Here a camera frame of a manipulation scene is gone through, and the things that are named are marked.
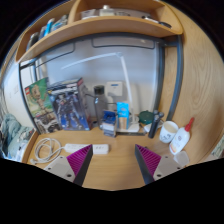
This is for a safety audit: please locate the small dark blue box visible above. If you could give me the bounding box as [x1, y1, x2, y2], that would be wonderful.
[101, 109, 118, 138]

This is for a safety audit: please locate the green round case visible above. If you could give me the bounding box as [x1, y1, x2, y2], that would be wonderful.
[137, 110, 155, 127]

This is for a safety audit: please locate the white wall box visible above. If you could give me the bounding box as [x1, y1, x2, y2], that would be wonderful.
[105, 81, 124, 98]

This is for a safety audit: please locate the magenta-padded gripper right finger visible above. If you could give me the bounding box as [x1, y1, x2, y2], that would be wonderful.
[134, 143, 183, 186]

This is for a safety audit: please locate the clear bottle with black cap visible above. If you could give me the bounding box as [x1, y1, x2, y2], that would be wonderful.
[93, 84, 108, 129]

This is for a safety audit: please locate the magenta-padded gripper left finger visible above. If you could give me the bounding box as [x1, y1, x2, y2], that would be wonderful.
[43, 143, 94, 187]

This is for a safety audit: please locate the black ruler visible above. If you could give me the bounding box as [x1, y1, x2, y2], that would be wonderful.
[116, 131, 147, 137]

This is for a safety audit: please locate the white mug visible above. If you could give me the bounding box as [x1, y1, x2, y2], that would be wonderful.
[158, 120, 180, 145]

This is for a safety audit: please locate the tall light blue box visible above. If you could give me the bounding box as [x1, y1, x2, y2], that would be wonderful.
[116, 101, 131, 132]

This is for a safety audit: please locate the white coiled cable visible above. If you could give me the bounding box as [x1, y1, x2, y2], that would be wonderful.
[29, 137, 66, 166]

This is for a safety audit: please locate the dark grey metal frame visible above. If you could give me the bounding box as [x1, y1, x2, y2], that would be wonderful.
[158, 34, 185, 122]

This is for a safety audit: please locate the dark grey electric shaver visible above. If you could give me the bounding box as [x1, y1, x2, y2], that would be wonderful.
[147, 110, 165, 140]

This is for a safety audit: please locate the green bedding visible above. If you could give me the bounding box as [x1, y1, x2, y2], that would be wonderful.
[0, 113, 36, 162]

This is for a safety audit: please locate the green toy figure box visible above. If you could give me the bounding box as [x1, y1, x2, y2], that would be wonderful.
[23, 77, 62, 135]

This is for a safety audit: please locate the flat white device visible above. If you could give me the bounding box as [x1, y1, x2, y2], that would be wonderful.
[142, 122, 165, 134]

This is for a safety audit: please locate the blue robot model kit box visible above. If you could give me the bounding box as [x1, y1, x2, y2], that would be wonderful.
[46, 77, 92, 132]

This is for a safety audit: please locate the wooden shelf unit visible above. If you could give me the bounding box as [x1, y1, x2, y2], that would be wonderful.
[14, 0, 185, 65]

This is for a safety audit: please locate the white bottle with red cap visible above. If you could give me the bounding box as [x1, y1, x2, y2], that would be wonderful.
[168, 116, 196, 156]

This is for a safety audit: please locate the clear plastic lid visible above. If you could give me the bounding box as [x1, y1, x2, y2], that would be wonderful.
[172, 150, 191, 168]

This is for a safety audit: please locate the white desk lamp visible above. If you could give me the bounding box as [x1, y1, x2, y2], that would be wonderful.
[61, 51, 142, 134]

